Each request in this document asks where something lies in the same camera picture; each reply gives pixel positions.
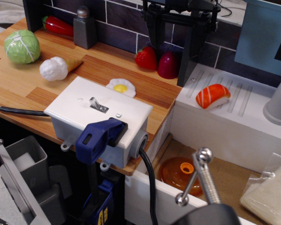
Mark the red toy chili pepper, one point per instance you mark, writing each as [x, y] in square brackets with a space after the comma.
[57, 25]

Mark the white light switch box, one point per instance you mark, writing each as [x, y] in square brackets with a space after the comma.
[71, 113]

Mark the grey light switch toggle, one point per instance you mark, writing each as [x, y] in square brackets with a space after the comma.
[94, 104]

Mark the clear plastic bag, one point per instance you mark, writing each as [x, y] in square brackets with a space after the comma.
[262, 196]

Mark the toy salmon sushi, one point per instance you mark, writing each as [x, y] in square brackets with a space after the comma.
[212, 96]

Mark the silver toy faucet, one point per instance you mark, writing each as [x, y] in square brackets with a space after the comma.
[215, 212]

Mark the green toy cabbage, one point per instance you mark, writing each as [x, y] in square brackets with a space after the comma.
[22, 47]

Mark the dark red toy fruit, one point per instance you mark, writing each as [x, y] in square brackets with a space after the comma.
[168, 67]

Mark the grey toy cup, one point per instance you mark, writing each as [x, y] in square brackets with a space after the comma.
[272, 109]

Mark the toy fried egg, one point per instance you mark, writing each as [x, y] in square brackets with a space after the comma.
[122, 86]

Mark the white toy ice cream cone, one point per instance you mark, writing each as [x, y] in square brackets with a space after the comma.
[57, 68]

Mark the grey toy salt shaker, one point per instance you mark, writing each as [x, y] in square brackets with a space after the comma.
[85, 34]

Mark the light blue toy microwave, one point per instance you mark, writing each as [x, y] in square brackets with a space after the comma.
[259, 44]

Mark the blue bar clamp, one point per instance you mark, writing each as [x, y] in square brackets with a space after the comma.
[99, 206]

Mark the red toy strawberry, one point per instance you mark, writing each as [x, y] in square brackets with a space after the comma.
[146, 58]

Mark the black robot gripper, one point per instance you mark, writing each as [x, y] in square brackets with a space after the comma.
[197, 15]

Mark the grey bin with sponge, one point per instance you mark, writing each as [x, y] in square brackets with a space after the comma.
[31, 161]

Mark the orange pot lid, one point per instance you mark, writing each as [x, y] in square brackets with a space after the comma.
[176, 172]

